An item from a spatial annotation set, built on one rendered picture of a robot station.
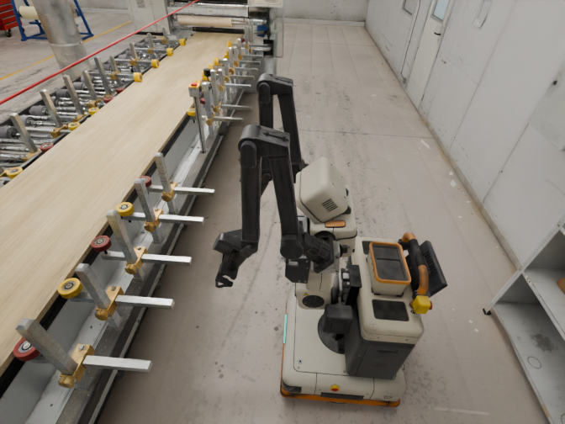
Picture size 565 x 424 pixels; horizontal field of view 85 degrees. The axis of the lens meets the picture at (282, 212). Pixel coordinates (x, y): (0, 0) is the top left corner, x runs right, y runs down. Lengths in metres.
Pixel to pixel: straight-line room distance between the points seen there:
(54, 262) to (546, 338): 2.82
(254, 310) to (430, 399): 1.20
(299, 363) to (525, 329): 1.53
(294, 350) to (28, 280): 1.30
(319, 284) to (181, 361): 1.15
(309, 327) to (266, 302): 0.52
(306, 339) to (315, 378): 0.21
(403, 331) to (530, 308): 1.50
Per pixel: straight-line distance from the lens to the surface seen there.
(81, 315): 1.78
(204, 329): 2.30
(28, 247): 1.84
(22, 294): 1.65
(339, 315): 1.47
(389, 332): 1.45
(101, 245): 1.67
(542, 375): 2.55
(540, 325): 2.77
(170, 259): 1.61
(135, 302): 1.48
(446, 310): 2.67
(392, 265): 1.51
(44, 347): 1.25
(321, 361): 1.88
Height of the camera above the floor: 2.00
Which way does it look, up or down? 41 degrees down
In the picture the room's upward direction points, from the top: 2 degrees clockwise
